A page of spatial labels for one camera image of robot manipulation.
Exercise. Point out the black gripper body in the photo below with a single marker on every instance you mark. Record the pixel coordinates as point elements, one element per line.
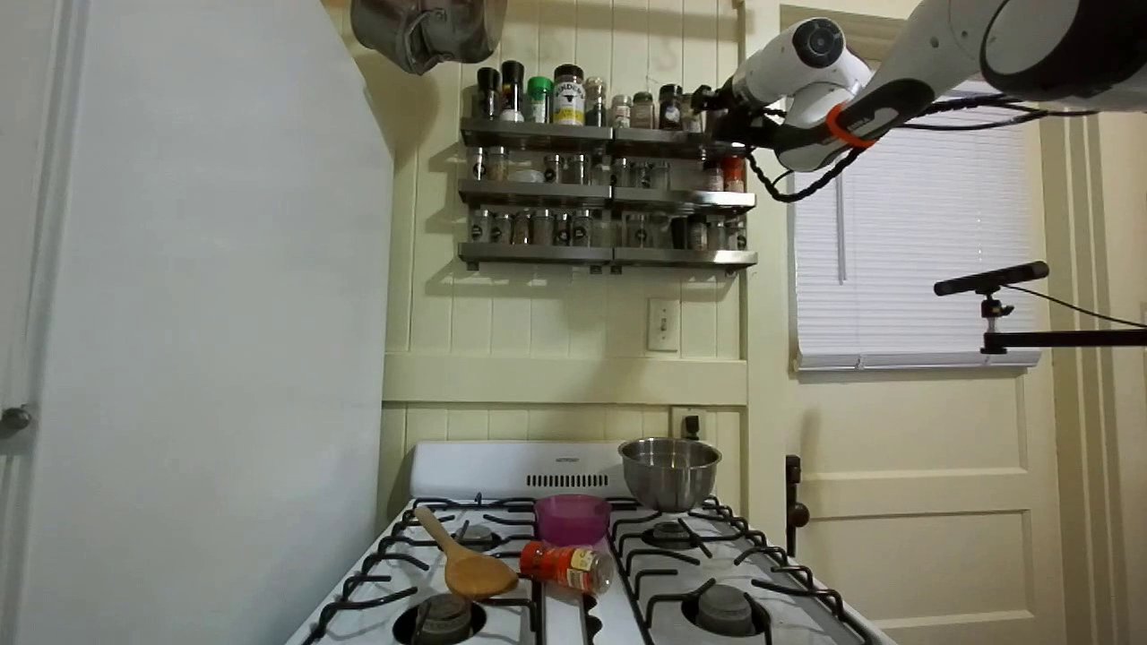
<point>770,128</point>

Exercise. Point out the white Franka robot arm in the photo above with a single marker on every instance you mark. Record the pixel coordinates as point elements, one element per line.
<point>812,75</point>

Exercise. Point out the red lid spice jar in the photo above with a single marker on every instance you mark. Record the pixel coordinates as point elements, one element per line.
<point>733,175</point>

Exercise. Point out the chili powder spice jar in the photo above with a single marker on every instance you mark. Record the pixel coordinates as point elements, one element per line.
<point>671,109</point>

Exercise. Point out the dark glass spice jar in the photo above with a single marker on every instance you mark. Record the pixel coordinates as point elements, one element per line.
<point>678,231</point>

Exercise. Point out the large yellow label jar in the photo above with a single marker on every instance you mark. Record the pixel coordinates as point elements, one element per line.
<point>572,102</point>

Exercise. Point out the green lid spice jar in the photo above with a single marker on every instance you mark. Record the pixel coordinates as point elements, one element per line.
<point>538,102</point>

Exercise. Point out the black cap spice jar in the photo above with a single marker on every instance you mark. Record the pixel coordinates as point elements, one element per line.
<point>513,94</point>
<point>491,94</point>

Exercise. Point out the silver metal bowl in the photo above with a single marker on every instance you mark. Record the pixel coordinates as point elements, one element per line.
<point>667,478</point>

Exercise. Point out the white window blind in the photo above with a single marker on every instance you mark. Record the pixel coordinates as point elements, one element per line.
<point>908,323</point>

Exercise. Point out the grey hanging pot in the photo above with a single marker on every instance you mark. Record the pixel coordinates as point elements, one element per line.
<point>424,33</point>

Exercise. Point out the black stove burner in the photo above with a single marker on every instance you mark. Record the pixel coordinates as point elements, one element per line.
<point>671,536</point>
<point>444,614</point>
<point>725,612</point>
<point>477,536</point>

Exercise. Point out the black iron stove grate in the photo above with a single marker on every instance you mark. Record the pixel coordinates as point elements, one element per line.
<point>757,543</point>
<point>491,502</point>

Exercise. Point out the pink plastic cup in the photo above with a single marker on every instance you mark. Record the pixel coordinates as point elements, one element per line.
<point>572,520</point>

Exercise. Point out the white gas stove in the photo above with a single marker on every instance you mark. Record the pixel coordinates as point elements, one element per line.
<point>477,469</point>

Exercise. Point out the cream panel door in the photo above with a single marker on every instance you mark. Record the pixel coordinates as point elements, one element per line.
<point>933,561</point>

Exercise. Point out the wooden spoon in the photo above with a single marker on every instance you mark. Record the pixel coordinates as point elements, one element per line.
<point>482,576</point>

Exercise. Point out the white refrigerator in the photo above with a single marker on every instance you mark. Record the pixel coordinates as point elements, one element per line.
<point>216,361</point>

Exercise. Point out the white wall outlet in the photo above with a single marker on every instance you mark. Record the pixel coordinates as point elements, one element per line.
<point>664,323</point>

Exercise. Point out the steel wall spice rack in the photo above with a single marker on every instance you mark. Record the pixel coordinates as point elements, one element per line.
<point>538,251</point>

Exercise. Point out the black bar camera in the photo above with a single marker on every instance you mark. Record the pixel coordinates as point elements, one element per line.
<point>992,280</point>

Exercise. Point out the black wall plug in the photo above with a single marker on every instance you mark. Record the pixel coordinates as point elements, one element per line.
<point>690,429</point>

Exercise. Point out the black camera stand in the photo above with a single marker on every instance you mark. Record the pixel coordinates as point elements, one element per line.
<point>1062,337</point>

